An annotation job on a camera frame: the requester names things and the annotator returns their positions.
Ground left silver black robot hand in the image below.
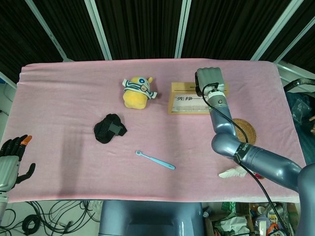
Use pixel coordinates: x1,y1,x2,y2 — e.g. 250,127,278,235
0,134,36,191

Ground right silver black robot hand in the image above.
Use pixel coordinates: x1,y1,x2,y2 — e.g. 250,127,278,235
194,66,226,98

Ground round woven rattan coaster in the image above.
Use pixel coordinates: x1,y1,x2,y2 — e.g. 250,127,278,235
231,118,257,146

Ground yellow plush toy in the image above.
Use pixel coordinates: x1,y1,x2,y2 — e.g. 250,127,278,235
122,76,158,110

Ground black curved tube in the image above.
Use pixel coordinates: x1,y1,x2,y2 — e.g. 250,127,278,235
283,78,315,93

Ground clear plastic bag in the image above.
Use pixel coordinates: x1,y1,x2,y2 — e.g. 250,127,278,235
291,95,311,123

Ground white feather shuttlecock red base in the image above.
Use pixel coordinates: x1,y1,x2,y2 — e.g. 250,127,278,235
218,165,265,180

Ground pink table cloth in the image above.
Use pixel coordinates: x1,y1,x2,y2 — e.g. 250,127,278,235
4,59,311,204

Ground light blue toothbrush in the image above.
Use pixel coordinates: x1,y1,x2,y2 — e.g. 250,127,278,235
135,150,176,170

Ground cluttered box of supplies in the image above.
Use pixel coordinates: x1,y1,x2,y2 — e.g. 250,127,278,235
204,201,300,236

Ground blue-grey robot torso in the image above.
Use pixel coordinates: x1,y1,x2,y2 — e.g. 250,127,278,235
98,200,206,236

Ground wooden framed sign box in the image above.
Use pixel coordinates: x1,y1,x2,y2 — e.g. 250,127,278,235
168,82,229,115

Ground white aluminium partition post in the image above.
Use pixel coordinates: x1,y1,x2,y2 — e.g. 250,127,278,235
84,0,113,60
24,0,74,62
250,0,297,61
174,0,192,59
275,18,315,65

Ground black floor cables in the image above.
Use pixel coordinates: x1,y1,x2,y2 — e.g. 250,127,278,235
4,200,103,236

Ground black elastic strap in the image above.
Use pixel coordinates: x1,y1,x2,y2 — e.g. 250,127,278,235
93,113,128,145

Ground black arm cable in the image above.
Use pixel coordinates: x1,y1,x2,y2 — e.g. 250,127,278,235
201,83,292,236

